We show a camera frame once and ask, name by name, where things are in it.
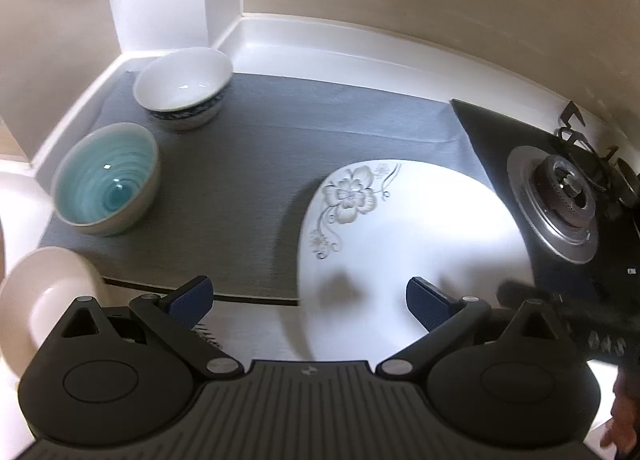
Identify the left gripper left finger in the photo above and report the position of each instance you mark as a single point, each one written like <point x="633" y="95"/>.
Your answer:
<point x="173" y="318"/>

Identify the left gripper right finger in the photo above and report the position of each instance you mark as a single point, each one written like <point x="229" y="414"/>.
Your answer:
<point x="449" y="323"/>

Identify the teal glazed bowl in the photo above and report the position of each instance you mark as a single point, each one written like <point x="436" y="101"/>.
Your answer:
<point x="108" y="180"/>

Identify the white bowl blue pattern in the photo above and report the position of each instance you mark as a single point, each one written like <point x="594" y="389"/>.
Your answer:
<point x="186" y="89"/>

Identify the person's right hand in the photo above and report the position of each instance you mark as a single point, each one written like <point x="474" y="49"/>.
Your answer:
<point x="622" y="430"/>

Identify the patterned white dish cloth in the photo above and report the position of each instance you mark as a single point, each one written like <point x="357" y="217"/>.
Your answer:
<point x="255" y="331"/>

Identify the grey counter mat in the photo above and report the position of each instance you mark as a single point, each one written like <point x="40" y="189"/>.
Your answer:
<point x="233" y="193"/>

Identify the black gas stove top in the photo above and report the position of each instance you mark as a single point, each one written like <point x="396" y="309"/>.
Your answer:
<point x="611" y="278"/>

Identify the black pot support grate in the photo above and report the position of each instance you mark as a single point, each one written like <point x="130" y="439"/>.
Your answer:
<point x="612" y="179"/>

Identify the gas burner with metal ring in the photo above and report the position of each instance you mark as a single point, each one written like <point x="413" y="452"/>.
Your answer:
<point x="556" y="201"/>

